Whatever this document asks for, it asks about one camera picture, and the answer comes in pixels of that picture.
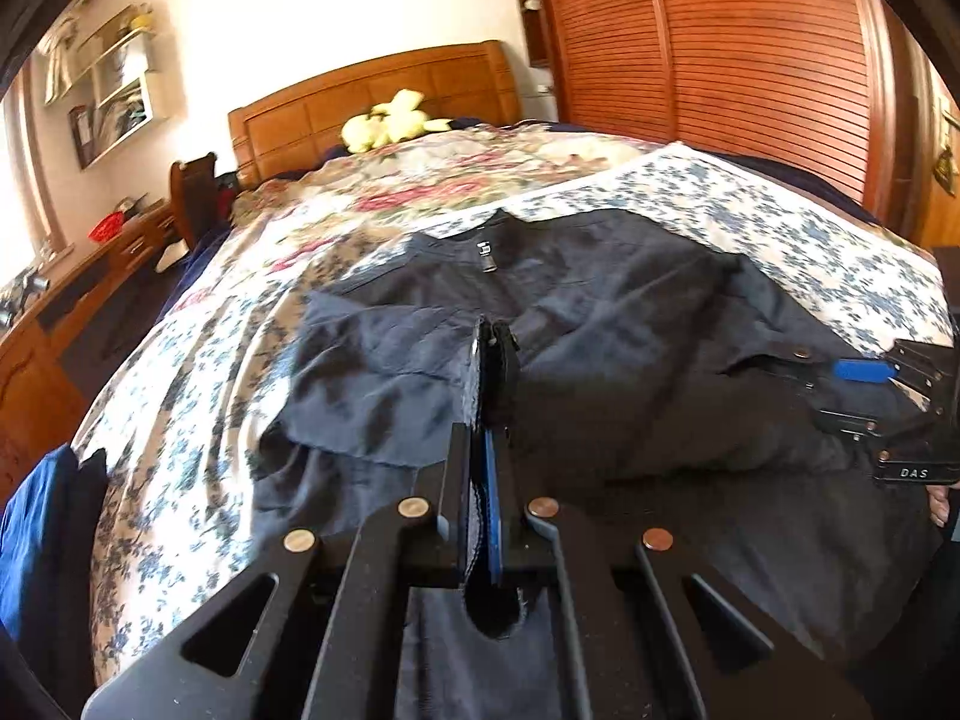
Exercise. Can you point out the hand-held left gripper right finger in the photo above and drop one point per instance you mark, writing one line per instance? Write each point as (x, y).
(493, 510)

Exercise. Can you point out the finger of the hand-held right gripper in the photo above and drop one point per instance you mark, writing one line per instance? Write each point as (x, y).
(859, 372)
(847, 421)

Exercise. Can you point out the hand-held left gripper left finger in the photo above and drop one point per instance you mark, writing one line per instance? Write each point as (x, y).
(420, 540)

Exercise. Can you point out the black jacket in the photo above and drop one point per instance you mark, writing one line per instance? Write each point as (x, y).
(600, 315)

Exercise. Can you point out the person's right hand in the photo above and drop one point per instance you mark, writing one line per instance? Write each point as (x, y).
(939, 506)

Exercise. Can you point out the wooden door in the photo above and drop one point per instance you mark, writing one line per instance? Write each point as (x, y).
(937, 217)

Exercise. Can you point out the hanging door ornament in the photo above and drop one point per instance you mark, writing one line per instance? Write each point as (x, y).
(946, 161)

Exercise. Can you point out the wooden bed with floral bedding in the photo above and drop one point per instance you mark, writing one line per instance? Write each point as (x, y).
(187, 405)

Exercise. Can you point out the pink floral quilt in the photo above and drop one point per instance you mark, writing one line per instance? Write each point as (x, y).
(450, 172)

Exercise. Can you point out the wooden louvred wardrobe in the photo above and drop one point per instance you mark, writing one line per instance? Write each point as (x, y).
(712, 52)

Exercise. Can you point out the navy blue folded cloth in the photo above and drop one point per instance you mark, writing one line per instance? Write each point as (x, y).
(37, 540)

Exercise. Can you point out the yellow plush toy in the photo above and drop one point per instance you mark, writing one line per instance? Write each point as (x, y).
(382, 124)

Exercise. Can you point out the wooden chair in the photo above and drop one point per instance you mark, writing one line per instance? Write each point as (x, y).
(191, 195)

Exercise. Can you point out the wooden desk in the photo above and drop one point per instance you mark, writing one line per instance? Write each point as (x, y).
(45, 345)

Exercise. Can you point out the wooden bed headboard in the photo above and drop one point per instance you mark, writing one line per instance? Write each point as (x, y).
(337, 97)

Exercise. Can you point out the red bowl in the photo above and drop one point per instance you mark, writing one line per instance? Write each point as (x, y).
(106, 226)

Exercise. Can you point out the window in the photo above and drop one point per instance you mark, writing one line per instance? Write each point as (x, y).
(30, 187)

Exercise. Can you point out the white wall shelf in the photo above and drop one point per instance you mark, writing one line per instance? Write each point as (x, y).
(127, 90)

